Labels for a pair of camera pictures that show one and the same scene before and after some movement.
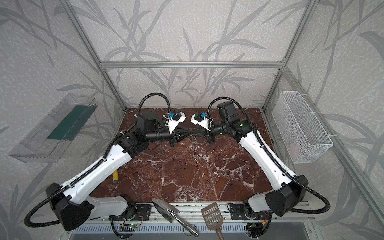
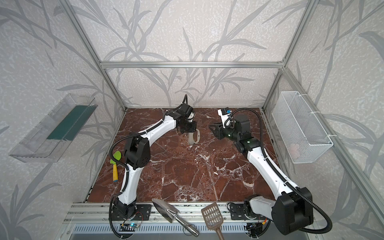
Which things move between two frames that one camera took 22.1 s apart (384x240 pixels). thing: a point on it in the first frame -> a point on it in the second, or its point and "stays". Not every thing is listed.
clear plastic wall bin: x=50 y=137 stays
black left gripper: x=174 y=138 -> x=187 y=127
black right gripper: x=207 y=134 -> x=220 y=131
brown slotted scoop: x=213 y=218 stays
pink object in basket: x=293 y=148 stays
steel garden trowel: x=169 y=212 stays
